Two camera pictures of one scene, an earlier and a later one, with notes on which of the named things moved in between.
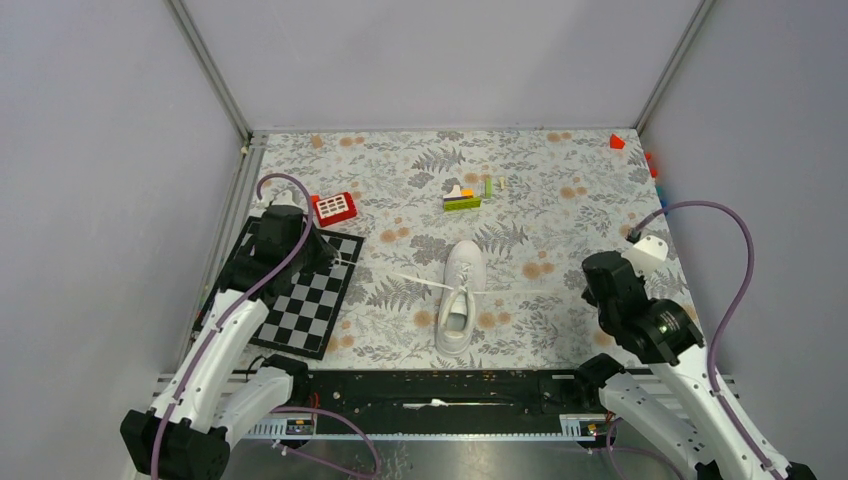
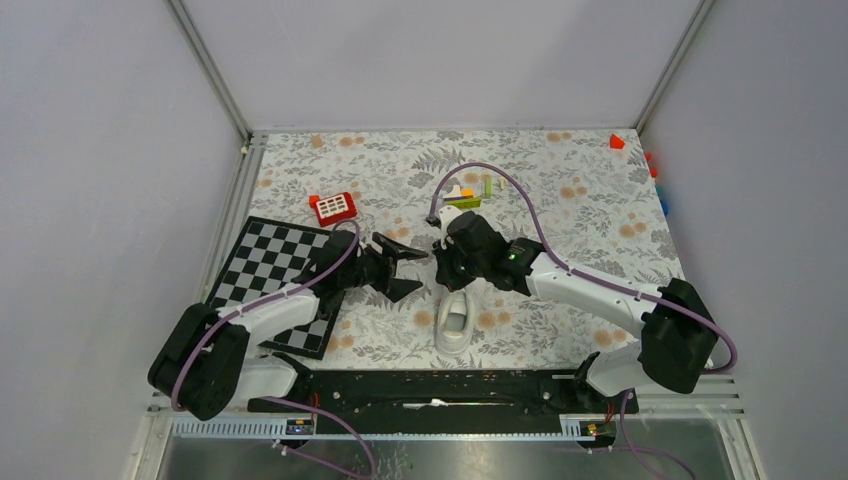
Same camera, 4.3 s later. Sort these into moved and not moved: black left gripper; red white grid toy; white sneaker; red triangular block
Moved: black left gripper
Not moved: white sneaker; red triangular block; red white grid toy
